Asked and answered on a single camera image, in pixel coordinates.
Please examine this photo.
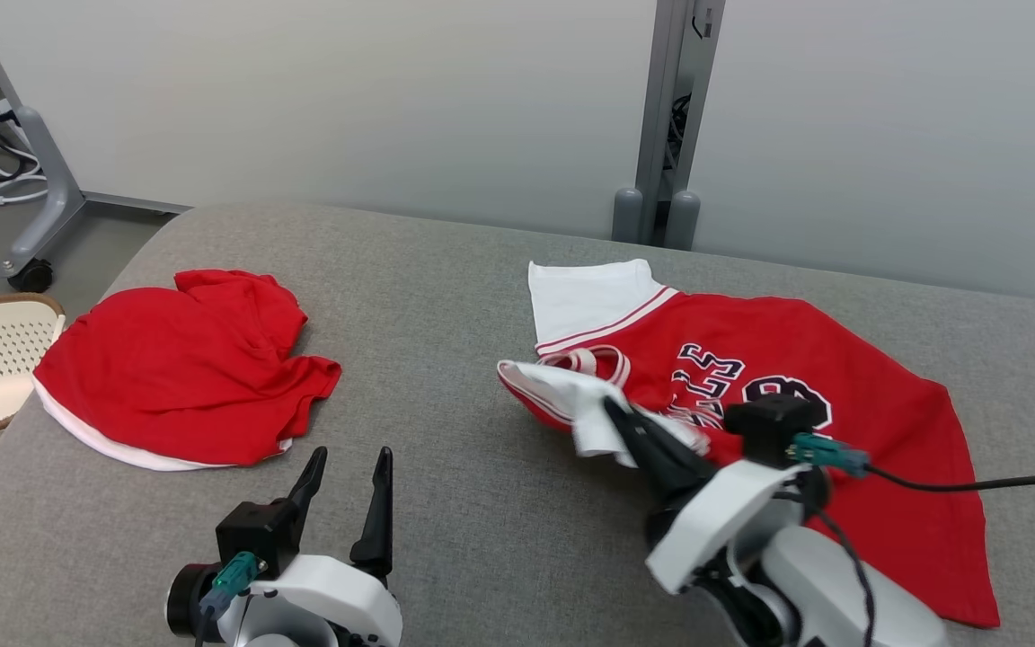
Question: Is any black camera cable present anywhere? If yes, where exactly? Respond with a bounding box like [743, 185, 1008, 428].
[194, 551, 262, 647]
[790, 433, 1035, 493]

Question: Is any red shorts white waistband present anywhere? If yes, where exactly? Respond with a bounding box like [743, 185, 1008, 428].
[32, 268, 343, 472]

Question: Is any red basketball jersey white trim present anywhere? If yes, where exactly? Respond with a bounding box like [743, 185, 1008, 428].
[497, 259, 1002, 628]

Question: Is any grey partition foot with caster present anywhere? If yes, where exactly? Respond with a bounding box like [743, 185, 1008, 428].
[0, 101, 190, 294]

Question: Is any thin black right gripper cable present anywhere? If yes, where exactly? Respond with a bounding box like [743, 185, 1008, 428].
[805, 508, 878, 647]

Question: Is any aluminium partition post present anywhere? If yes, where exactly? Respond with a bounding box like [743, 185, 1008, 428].
[612, 0, 727, 251]

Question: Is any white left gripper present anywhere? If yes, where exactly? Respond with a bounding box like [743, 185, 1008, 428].
[212, 446, 403, 647]

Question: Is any black left camera cable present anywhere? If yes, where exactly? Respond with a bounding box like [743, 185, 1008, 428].
[194, 551, 262, 647]

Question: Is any black right camera cable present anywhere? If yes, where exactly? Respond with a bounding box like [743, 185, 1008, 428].
[790, 433, 1035, 493]

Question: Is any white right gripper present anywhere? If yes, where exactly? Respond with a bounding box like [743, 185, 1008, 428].
[605, 400, 806, 595]

